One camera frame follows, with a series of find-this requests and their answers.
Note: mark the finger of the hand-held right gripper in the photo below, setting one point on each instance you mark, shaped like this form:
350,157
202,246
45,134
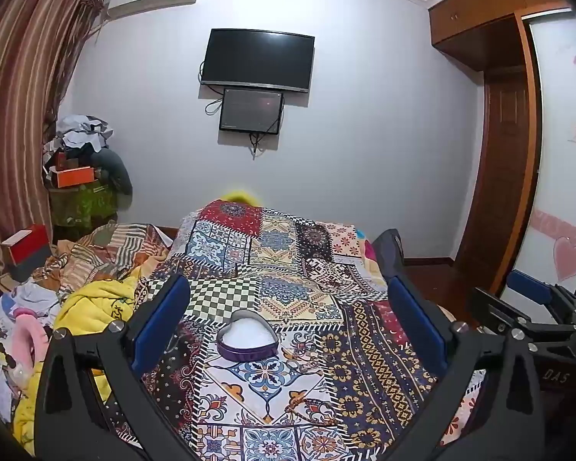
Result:
528,285
497,307

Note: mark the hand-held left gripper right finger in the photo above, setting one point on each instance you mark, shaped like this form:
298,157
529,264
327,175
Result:
415,319

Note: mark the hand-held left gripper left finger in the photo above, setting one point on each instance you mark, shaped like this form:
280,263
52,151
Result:
159,319

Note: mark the heart-shaped purple jewelry box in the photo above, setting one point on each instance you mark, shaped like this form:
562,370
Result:
247,338

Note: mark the yellow cartoon blanket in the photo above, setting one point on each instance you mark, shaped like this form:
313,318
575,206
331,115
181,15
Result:
93,305

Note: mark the dark bag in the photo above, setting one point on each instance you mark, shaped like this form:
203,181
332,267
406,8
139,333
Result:
389,249

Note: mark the striped brown blanket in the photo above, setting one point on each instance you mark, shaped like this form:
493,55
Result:
101,249

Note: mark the brown wooden door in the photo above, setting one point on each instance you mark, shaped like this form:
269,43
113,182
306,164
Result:
501,177

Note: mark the white wardrobe door pink hearts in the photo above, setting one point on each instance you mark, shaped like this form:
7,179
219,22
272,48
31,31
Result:
566,177

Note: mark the colourful patchwork blanket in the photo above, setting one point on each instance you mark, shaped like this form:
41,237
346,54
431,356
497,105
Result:
278,259

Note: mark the yellow object behind bed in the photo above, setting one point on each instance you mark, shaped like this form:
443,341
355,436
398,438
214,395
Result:
240,197

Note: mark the red box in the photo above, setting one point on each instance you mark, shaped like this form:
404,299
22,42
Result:
29,249

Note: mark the white printed cloth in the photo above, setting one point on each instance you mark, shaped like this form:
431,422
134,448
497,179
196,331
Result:
2,326

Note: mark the orange box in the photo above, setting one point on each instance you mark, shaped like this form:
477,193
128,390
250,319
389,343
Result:
74,177

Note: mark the pile of grey white clothes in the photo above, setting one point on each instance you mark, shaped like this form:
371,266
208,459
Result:
84,129

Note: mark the striped brown curtain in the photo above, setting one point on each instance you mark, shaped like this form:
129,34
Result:
24,105

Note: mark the wooden overhead cabinet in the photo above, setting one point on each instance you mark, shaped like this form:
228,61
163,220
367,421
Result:
480,19

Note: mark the small black wall monitor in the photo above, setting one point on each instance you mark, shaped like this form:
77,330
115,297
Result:
251,110

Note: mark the black wall television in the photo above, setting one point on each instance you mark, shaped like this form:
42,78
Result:
257,60

